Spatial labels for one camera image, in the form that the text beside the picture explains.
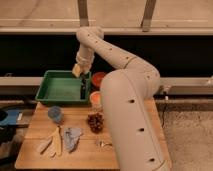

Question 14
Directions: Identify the black dish brush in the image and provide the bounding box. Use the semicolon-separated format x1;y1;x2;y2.
80;74;87;99

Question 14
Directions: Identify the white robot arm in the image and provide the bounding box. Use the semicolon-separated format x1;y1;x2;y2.
73;27;170;171

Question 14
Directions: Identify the green plastic tray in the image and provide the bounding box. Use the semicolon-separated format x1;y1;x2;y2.
36;70;91;105

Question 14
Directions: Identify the orange bowl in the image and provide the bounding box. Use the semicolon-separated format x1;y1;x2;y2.
92;72;106;88

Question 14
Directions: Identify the orange filled cup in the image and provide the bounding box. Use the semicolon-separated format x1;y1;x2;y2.
90;91;101;108

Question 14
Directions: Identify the blue cup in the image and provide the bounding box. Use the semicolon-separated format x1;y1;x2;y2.
48;106;62;123

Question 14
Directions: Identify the bunch of red grapes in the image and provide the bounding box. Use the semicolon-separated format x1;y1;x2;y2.
87;113;104;133

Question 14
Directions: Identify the wooden table top board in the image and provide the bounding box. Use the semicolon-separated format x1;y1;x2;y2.
14;77;173;171

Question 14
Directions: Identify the silver fork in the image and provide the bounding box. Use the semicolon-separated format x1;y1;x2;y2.
96;141;113;147

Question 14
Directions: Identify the blue object at left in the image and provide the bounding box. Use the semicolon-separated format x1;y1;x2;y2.
0;109;22;126

